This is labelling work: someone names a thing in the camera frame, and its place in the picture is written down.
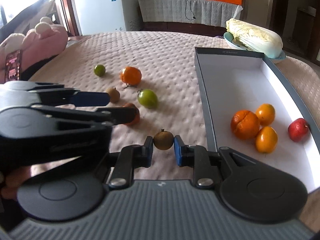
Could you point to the white bowl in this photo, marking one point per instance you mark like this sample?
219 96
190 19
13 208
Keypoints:
277 59

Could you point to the small dark green plum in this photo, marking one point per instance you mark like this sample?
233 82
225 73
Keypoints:
99 70

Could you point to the white chest freezer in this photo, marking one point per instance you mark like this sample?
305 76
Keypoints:
100 10

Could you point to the large light green plum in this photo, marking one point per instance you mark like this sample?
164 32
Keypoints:
148 98

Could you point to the dark wooden cabinet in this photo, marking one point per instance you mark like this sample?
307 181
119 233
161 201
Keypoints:
175 27

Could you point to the grey cardboard box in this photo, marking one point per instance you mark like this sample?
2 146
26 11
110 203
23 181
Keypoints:
237 80

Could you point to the large mandarin orange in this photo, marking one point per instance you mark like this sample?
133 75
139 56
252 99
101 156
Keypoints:
245 124

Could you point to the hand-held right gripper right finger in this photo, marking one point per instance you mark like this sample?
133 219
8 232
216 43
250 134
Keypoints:
178 151

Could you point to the brown longan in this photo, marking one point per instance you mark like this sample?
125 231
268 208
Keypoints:
113 94
163 141

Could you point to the pink plush toy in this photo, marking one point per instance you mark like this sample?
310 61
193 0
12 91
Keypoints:
42 40

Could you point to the person's left hand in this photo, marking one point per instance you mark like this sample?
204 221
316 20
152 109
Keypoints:
12 182

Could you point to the white lace cloth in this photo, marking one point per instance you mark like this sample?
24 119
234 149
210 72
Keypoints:
170 11

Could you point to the small red apple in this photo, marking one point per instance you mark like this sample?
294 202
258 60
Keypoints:
298 129
129 105

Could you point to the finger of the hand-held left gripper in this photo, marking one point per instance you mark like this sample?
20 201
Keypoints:
90 98
120 115

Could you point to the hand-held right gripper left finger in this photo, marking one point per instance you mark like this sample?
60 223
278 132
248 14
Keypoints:
149 151

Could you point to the purple plastic item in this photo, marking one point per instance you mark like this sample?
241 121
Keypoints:
219 37

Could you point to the napa cabbage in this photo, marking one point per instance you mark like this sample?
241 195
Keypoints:
252 36

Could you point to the small orange kumquat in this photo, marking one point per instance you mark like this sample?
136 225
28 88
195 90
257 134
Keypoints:
266 139
265 114

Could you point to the mandarin orange with twig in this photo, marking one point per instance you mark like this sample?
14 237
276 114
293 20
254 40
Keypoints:
130 75

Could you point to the red patterned packet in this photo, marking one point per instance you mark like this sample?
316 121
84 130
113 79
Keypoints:
12 66

